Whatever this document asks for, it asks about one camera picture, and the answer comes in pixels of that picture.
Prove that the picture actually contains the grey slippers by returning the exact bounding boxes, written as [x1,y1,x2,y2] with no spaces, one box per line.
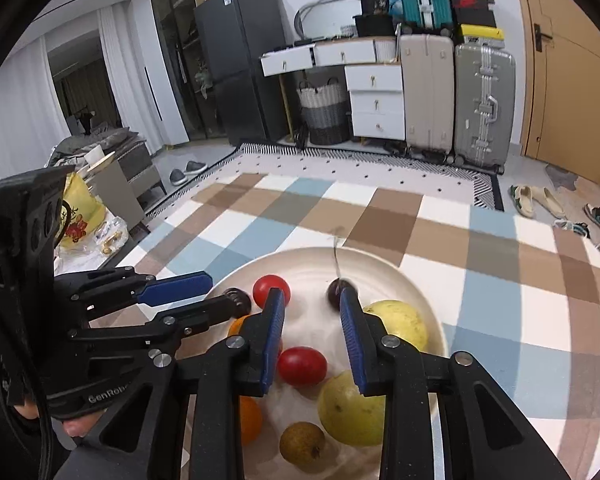
[169,160,208,186]

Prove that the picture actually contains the yellow snack bag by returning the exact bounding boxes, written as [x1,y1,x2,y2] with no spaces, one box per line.
[59,172,106,248]

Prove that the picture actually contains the checkered tablecloth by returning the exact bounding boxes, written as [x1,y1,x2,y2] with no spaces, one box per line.
[125,171,600,479]

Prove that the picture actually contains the white drawer desk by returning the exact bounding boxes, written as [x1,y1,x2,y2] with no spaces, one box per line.
[260,37,405,142]

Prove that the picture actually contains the left hand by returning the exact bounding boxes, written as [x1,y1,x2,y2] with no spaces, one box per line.
[14,398,105,438]

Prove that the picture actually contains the black refrigerator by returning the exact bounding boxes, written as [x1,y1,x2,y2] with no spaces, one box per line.
[195,0,288,145]

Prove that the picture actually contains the woven laundry basket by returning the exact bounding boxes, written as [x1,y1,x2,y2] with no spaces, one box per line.
[297,77,350,146]

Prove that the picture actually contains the yellow shoe box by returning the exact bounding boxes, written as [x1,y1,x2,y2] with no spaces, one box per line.
[460,24,505,49]

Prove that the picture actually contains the cream round plate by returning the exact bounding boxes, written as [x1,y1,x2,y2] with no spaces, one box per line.
[182,246,450,480]

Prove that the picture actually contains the yellow guava front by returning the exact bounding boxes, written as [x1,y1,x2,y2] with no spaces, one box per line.
[364,300,429,351]

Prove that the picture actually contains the black shoe box stack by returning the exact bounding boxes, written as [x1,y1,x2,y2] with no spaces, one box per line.
[451,0,496,27]

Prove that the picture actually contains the orange mandarin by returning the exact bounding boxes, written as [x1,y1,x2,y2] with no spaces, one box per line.
[239,396,263,446]
[226,313,284,356]

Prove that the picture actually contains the red cherry tomato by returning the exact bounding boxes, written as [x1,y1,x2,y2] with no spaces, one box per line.
[277,347,328,388]
[252,274,291,309]

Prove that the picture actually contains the beige suitcase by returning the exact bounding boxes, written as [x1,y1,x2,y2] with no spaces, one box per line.
[400,35,455,162]

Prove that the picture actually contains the silver aluminium suitcase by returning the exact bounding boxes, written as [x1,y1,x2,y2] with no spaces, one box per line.
[453,44,516,174]

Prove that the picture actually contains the wooden door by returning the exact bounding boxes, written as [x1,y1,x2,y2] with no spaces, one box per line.
[520,0,600,185]

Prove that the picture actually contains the brown longan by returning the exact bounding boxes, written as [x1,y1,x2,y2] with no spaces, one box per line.
[278,422,326,467]

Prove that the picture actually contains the yellow-green guava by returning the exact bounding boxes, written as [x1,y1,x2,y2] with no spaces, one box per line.
[317,370,386,446]

